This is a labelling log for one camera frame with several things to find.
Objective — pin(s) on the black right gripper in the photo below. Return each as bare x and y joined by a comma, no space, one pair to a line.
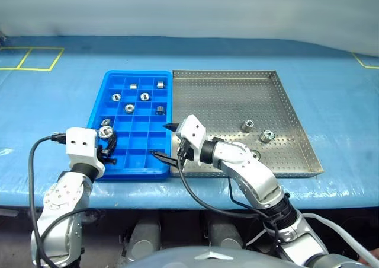
186,151

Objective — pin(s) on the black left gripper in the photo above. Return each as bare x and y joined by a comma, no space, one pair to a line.
108,160

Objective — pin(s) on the silver metal roller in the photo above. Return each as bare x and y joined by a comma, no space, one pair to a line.
256,154
247,125
129,108
115,97
160,84
133,86
160,110
144,96
267,135
105,131
105,121

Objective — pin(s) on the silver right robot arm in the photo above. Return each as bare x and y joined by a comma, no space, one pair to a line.
251,173

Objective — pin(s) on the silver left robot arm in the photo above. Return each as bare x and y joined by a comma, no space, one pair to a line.
63,191

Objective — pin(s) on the blue compartment tray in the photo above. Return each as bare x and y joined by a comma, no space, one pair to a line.
139,131

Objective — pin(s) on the perforated steel tray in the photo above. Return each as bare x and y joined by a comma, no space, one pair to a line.
225,102

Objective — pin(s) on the blue plastic table cover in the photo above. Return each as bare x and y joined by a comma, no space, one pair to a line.
59,108

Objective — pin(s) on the grey rounded shape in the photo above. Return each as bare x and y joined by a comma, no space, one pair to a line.
225,232
146,232

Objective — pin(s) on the silver robot torso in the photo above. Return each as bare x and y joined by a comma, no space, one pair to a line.
177,259

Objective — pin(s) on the small dark object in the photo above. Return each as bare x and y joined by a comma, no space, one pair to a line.
2,36

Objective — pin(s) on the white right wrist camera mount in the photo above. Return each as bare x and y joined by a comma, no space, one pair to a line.
192,128

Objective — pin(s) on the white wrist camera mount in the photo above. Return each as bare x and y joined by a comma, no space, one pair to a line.
80,142
192,128

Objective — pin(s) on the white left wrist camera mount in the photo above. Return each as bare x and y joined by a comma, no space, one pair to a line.
80,142

